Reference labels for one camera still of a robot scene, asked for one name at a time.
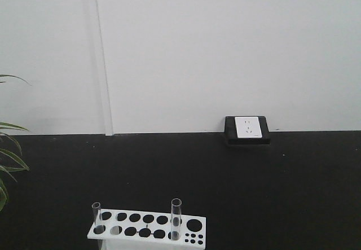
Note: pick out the short clear test tube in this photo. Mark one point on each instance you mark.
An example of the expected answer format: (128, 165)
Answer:
(99, 228)

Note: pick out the tall clear test tube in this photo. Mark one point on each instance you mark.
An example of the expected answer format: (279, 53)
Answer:
(176, 213)

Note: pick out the white wall socket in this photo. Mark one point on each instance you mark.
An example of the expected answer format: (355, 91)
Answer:
(248, 127)

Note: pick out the white test tube rack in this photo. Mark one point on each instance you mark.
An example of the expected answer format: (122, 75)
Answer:
(131, 229)

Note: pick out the black socket base block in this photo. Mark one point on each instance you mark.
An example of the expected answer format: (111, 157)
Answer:
(231, 136)

